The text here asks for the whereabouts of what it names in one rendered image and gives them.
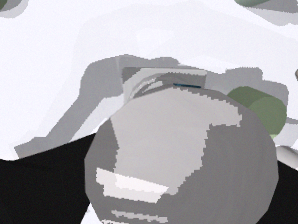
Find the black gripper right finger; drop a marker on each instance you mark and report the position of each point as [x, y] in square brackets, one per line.
[283, 207]

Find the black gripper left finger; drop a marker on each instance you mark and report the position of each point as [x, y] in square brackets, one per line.
[47, 188]

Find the white cylinder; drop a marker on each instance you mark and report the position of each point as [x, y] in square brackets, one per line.
[285, 155]

